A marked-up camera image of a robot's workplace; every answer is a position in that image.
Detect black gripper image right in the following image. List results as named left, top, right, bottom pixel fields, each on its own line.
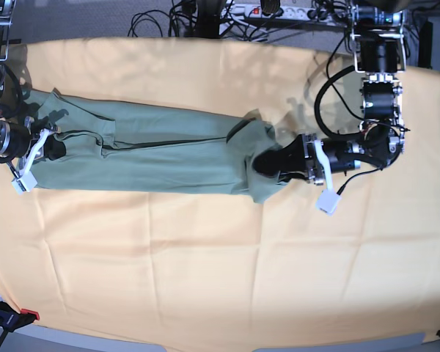
left=252, top=134, right=363, bottom=186

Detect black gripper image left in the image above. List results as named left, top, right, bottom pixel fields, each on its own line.
left=0, top=120, right=67, bottom=164

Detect green T-shirt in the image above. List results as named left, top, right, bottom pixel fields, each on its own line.
left=25, top=90, right=287, bottom=203

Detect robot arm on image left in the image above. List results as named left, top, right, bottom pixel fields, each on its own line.
left=0, top=1, right=66, bottom=164

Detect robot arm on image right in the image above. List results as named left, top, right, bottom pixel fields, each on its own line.
left=253, top=1, right=410, bottom=184

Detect yellow table cloth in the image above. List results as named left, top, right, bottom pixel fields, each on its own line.
left=0, top=38, right=440, bottom=351

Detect white power strip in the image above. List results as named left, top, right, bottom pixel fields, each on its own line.
left=227, top=1, right=326, bottom=21

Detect blue black bar clamp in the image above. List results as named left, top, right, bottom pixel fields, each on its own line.
left=0, top=301, right=40, bottom=348

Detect dark computer tower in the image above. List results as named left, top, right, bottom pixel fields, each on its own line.
left=417, top=21, right=433, bottom=69

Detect black monitor stand post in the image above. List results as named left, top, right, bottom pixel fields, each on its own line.
left=194, top=0, right=224, bottom=39

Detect tangled black floor cables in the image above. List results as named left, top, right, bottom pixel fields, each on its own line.
left=128, top=0, right=353, bottom=45

